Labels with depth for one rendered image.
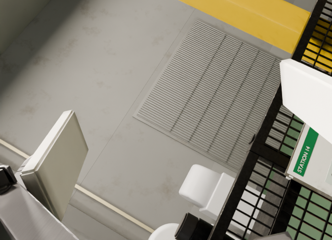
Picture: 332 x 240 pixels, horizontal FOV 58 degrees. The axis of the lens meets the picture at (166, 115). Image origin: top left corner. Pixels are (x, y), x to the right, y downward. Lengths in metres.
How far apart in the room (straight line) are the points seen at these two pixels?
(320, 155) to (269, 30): 0.44
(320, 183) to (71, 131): 0.69
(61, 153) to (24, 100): 7.16
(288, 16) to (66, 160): 0.94
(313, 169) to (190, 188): 4.12
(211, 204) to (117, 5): 5.58
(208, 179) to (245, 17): 4.01
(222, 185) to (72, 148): 4.68
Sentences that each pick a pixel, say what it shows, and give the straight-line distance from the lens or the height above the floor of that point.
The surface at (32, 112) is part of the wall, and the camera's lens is 7.14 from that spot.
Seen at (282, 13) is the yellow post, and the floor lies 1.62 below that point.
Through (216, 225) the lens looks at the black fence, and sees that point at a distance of 0.71.
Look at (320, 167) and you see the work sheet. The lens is 0.81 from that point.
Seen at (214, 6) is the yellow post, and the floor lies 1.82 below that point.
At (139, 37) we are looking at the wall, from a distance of 7.65.
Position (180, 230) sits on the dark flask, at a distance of 0.76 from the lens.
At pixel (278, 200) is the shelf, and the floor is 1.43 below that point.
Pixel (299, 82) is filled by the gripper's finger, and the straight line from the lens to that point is 0.18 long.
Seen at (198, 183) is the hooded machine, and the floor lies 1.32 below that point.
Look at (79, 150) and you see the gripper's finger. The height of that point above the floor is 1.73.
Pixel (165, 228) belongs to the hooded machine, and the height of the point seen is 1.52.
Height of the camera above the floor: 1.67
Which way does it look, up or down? 7 degrees up
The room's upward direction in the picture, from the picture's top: 62 degrees counter-clockwise
